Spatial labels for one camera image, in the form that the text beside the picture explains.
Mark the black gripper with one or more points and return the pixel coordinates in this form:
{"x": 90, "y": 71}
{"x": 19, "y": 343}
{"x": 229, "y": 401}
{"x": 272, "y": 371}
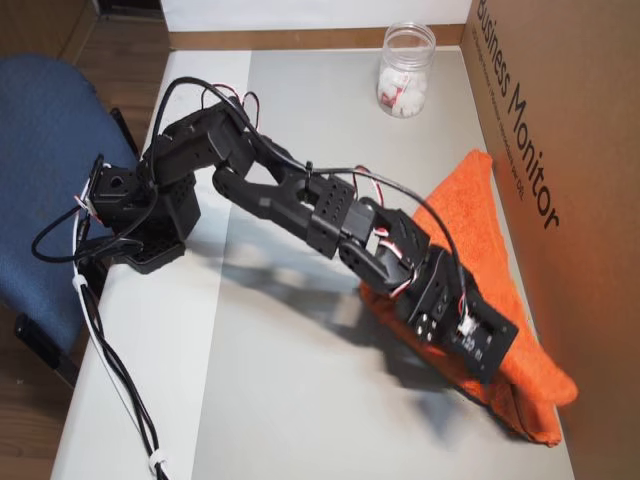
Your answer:
{"x": 434, "y": 320}

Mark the orange terry towel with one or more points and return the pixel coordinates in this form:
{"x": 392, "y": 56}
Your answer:
{"x": 465, "y": 200}

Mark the brown cardboard monitor box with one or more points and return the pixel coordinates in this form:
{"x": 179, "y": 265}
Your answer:
{"x": 575, "y": 300}

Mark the grey table mat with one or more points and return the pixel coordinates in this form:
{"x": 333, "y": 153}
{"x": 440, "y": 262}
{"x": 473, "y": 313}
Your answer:
{"x": 300, "y": 400}

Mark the red white eraser packet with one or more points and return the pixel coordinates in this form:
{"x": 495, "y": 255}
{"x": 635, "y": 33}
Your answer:
{"x": 392, "y": 97}

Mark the clear plastic jar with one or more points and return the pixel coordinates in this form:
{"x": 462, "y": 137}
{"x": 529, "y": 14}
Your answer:
{"x": 405, "y": 75}

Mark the brown wooden baseboard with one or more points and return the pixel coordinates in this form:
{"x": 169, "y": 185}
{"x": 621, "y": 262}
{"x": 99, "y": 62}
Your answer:
{"x": 300, "y": 36}

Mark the blue office chair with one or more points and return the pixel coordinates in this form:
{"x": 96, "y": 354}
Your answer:
{"x": 40, "y": 150}

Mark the black square wrist camera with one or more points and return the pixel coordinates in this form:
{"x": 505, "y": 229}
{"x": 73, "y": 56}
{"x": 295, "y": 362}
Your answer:
{"x": 487, "y": 340}

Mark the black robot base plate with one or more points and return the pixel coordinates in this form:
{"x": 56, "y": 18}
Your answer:
{"x": 160, "y": 255}

